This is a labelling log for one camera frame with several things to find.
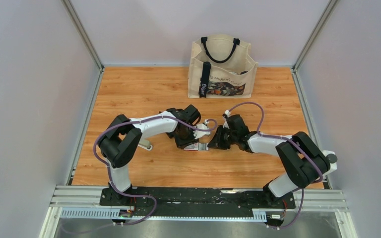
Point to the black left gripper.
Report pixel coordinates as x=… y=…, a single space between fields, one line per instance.
x=181 y=144

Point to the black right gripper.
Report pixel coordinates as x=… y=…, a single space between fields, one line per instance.
x=216 y=142

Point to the red staples box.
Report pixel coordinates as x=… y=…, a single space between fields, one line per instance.
x=197 y=147

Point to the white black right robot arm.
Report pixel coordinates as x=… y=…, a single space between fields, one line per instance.
x=303 y=161

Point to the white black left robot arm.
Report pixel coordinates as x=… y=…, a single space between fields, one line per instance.
x=116 y=146

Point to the beige canvas tote bag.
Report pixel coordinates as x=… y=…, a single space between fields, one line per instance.
x=221 y=67

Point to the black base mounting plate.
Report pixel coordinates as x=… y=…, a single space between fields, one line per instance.
x=194 y=202

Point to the white plastic bottle black cap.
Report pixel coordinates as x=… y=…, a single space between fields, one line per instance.
x=332 y=158

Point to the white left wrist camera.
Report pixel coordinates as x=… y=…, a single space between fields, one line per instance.
x=202 y=129

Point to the aluminium frame rail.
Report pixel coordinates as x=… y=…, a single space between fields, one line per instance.
x=75 y=212

